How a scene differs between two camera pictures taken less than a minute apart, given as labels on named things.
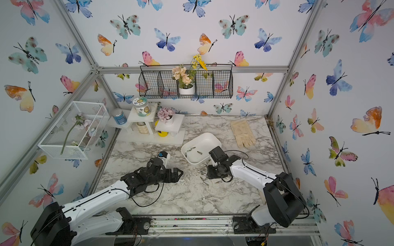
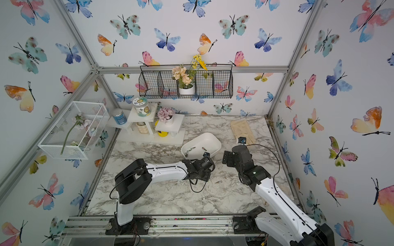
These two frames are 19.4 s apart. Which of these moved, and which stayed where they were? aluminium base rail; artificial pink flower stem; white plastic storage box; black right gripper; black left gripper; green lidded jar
Moved: black left gripper; black right gripper
Stayed: aluminium base rail; white plastic storage box; green lidded jar; artificial pink flower stem
